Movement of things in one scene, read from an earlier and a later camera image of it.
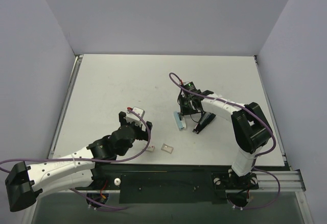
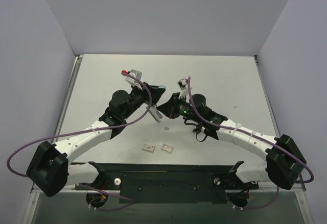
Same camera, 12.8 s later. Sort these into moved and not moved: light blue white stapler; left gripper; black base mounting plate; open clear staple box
Moved: left gripper; light blue white stapler
Not moved: black base mounting plate; open clear staple box
